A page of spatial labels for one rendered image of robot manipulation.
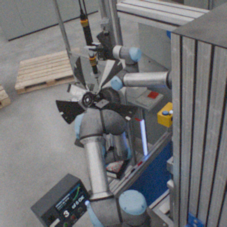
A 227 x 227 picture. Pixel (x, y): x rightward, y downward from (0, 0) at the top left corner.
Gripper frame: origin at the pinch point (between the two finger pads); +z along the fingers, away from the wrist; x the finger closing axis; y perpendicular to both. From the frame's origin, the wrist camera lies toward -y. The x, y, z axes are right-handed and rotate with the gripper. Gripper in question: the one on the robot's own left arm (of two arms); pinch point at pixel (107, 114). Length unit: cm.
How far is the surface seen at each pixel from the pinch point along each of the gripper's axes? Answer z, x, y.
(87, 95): 15.6, -8.3, 13.5
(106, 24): 69, -37, -3
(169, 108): 15.2, 15.1, -41.7
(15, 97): 206, 96, 208
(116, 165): -17.0, 33.7, 0.7
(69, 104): 20.9, 0.5, 32.2
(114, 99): 22.1, 3.7, -2.5
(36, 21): 500, 61, 252
